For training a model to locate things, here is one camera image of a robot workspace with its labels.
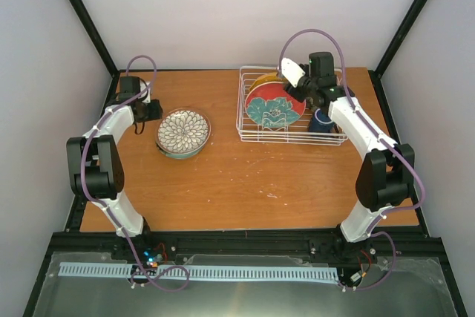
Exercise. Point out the right black frame post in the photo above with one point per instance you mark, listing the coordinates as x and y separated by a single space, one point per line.
403 30

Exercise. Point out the left black frame post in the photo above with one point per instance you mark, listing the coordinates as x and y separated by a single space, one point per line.
93 34

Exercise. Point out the yellow polka dot plate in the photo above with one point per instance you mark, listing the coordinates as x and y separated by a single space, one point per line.
266 78

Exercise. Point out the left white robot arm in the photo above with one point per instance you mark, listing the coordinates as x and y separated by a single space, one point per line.
94 166

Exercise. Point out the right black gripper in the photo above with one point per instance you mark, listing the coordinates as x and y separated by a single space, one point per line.
293 93

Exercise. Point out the striped large bowl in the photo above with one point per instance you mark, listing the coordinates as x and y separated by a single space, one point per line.
181 150

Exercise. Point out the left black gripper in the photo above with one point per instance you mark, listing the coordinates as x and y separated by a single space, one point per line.
156 110

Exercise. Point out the black frame post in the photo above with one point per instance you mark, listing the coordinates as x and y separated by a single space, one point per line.
403 30
93 34

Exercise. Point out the wooden ribbed plate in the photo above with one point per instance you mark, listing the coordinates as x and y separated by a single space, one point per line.
183 125

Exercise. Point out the dark blue mug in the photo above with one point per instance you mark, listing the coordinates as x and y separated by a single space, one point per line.
320 123

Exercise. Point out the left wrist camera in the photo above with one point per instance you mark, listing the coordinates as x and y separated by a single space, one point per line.
146 91

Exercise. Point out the light blue cable duct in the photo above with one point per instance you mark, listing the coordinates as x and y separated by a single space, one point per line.
324 275

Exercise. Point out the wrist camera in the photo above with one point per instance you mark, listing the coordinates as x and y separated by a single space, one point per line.
146 91
291 71

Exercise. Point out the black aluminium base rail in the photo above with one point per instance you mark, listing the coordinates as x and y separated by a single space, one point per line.
309 245

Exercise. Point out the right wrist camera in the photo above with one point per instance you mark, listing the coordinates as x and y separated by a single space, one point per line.
291 71

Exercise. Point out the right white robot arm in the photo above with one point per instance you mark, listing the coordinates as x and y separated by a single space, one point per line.
384 180

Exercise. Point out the white wire dish rack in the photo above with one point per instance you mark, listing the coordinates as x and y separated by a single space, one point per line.
296 133

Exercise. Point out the red floral plate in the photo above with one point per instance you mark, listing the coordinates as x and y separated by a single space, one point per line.
269 106

